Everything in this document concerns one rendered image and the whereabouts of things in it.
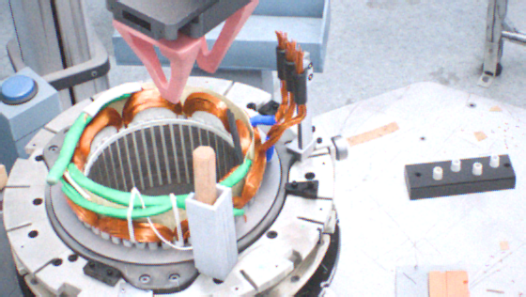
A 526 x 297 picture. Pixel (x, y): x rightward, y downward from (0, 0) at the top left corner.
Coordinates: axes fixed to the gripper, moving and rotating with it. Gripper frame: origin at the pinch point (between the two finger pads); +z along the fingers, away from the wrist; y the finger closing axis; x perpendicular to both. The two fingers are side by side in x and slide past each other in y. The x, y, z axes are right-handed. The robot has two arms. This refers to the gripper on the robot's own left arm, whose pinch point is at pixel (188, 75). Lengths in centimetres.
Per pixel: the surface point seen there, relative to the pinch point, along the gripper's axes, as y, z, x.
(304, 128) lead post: 16.3, 17.1, 0.3
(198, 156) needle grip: -0.2, 7.5, -0.9
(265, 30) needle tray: 38, 29, 21
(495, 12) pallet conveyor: 168, 109, 43
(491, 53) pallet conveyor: 167, 121, 41
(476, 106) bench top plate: 67, 51, 4
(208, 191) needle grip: -0.1, 11.0, -1.7
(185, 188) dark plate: 12.1, 29.1, 11.9
